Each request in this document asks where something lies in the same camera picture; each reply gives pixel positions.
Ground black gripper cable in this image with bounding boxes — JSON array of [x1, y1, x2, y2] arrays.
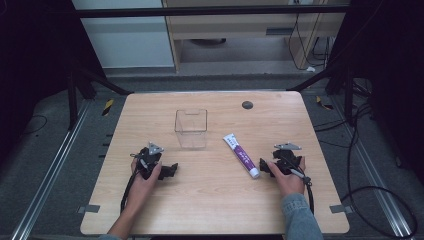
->
[[301, 175, 316, 215], [119, 169, 142, 215]]

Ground aluminium floor rail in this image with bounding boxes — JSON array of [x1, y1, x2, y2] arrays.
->
[[333, 96, 414, 239], [9, 99, 92, 240]]

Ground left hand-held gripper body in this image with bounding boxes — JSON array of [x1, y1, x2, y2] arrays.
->
[[130, 141, 165, 181]]

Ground white and purple toothpaste tube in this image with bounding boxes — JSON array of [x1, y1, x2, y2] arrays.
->
[[222, 132, 261, 180]]

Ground black horizontal frame bar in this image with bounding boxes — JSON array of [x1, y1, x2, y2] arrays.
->
[[73, 4, 351, 19]]

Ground yellow and black striped tape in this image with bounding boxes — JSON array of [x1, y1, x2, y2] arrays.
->
[[315, 95, 335, 111], [101, 98, 115, 117]]

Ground thick black floor cable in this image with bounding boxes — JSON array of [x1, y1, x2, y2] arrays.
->
[[339, 103, 419, 240]]

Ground person's left hand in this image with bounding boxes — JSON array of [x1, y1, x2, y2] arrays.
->
[[127, 157, 163, 208]]

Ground clear plastic box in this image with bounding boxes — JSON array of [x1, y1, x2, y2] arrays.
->
[[173, 108, 209, 150]]

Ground person's right hand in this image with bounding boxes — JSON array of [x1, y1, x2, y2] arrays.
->
[[267, 155, 307, 198]]

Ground grey table bracket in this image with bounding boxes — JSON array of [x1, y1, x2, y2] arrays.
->
[[77, 204, 101, 215], [329, 204, 354, 215]]

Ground light wooden desk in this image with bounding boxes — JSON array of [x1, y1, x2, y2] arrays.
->
[[161, 0, 351, 74]]

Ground white cabinet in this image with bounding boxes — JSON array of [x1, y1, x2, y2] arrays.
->
[[71, 0, 176, 70]]

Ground thin black floor cable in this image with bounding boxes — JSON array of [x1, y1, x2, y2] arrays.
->
[[19, 114, 48, 136]]

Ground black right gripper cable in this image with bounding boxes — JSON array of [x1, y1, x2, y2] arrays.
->
[[301, 175, 316, 215]]

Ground black metal stand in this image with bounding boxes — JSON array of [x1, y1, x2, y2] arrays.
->
[[286, 56, 371, 125], [65, 59, 135, 132]]

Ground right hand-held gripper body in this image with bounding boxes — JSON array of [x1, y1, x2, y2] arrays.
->
[[271, 142, 306, 179]]

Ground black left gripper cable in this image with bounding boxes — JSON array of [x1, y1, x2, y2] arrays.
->
[[119, 169, 142, 215]]

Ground black hanging desk cables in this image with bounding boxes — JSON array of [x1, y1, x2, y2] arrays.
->
[[287, 0, 334, 72]]

